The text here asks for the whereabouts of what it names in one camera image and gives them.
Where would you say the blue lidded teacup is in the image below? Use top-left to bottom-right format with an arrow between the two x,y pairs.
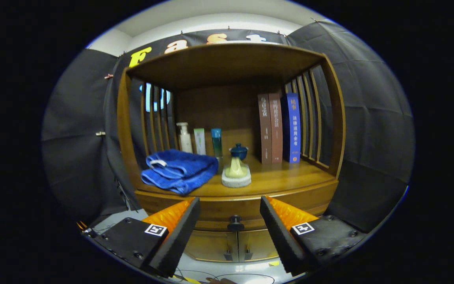
229,143 -> 249,161

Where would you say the teal bottle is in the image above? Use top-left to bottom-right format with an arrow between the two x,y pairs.
211,128 -> 223,159

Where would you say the white pump bottle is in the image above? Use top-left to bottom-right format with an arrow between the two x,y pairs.
176,122 -> 193,153

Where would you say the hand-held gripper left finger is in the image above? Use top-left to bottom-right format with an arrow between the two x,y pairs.
93,197 -> 201,278

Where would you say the green white scrub brush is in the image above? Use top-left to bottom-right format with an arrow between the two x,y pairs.
221,157 -> 252,188

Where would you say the wooden drawer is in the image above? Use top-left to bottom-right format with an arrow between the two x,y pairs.
136,181 -> 340,232

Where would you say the black floor cable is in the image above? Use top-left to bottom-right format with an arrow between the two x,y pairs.
172,268 -> 277,284

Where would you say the white green tube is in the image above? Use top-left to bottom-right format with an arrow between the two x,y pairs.
194,128 -> 207,155

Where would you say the wooden cabinet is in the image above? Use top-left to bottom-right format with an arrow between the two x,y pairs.
117,43 -> 346,263

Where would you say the blue folded towel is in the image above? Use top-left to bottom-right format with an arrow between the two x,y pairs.
141,149 -> 219,196

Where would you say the blue book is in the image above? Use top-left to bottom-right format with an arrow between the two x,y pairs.
281,93 -> 301,164

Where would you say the wooden countertop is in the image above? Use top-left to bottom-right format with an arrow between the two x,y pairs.
134,154 -> 339,198

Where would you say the dark brown book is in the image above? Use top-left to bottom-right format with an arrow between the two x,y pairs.
258,93 -> 273,164

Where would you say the black drawer knob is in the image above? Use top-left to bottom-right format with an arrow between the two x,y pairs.
227,215 -> 245,232

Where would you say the wooden cabinet door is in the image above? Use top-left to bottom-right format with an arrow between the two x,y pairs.
184,230 -> 238,262
238,229 -> 281,262

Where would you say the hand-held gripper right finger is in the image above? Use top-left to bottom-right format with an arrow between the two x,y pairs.
260,196 -> 367,277

